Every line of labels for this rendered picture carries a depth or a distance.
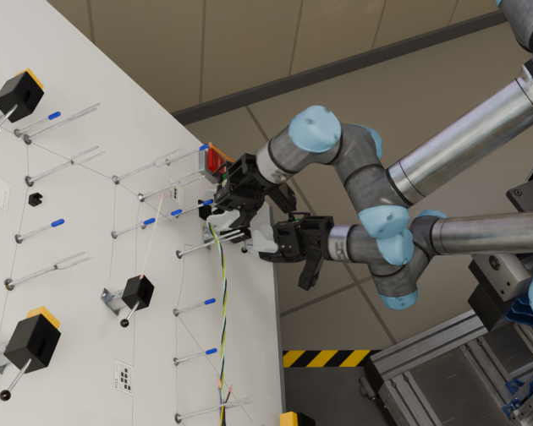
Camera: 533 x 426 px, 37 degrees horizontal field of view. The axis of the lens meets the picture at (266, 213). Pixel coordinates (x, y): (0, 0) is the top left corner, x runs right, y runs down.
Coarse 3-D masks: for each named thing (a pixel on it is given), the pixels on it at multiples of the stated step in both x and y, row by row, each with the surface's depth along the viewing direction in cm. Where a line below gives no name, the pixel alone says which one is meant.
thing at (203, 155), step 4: (200, 152) 173; (204, 152) 172; (200, 156) 172; (204, 156) 172; (200, 160) 172; (204, 160) 171; (200, 164) 171; (204, 164) 170; (200, 168) 170; (208, 168) 171; (200, 172) 171; (204, 172) 171; (208, 172) 171; (208, 176) 172; (212, 176) 172; (208, 180) 173; (212, 180) 173; (216, 180) 173
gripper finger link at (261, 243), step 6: (258, 234) 165; (258, 240) 166; (264, 240) 165; (270, 240) 164; (246, 246) 170; (252, 246) 169; (258, 246) 167; (264, 246) 166; (270, 246) 165; (276, 246) 164; (252, 252) 168; (258, 252) 166; (270, 252) 164
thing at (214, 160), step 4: (208, 152) 172; (212, 152) 172; (216, 152) 173; (208, 156) 171; (212, 156) 171; (216, 156) 172; (220, 156) 174; (208, 160) 171; (212, 160) 170; (216, 160) 172; (220, 160) 174; (208, 164) 170; (212, 164) 170; (216, 164) 171; (220, 164) 173; (212, 168) 170; (216, 168) 170; (224, 168) 174; (220, 172) 172
